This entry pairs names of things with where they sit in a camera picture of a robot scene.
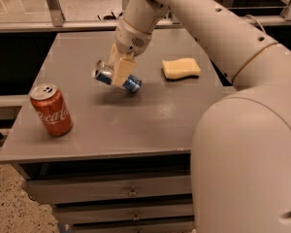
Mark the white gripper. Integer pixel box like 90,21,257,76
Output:
108,17,152,86

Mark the red bull can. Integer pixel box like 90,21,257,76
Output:
93,58,142,93

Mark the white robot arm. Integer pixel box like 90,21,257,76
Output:
110,0,291,233

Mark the red coca-cola can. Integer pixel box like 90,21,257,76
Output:
30,83,73,137

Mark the yellow sponge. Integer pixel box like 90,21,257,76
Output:
162,58,201,80

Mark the grey metal railing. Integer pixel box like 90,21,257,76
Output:
0,0,291,33

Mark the grey drawer cabinet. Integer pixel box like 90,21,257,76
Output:
0,29,224,233

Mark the white cable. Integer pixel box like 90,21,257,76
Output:
244,14,267,35

